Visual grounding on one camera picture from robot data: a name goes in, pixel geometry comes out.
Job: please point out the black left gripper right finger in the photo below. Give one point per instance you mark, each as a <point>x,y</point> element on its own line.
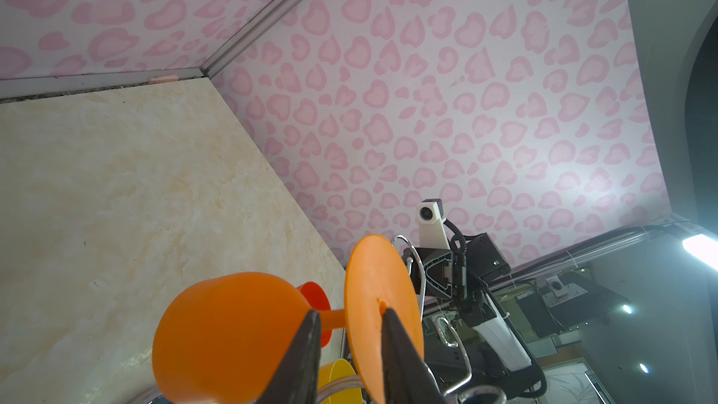
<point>406,378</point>

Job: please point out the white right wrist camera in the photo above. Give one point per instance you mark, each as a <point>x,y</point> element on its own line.
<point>431,219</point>

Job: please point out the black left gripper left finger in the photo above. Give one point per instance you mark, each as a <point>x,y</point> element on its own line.
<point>296,378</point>

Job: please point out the orange wine glass back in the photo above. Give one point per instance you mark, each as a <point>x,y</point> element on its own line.
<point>222,340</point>

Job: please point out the yellow wine glass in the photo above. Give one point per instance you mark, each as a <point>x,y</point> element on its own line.
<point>336,376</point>

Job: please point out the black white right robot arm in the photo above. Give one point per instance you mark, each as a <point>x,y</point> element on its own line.
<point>469,339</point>

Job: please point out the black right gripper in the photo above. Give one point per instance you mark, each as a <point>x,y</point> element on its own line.
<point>447,275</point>

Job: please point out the red wine glass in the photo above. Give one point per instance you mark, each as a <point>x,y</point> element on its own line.
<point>318,300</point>

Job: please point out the chrome wire wine glass rack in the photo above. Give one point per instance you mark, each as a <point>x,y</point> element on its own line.
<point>377,280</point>

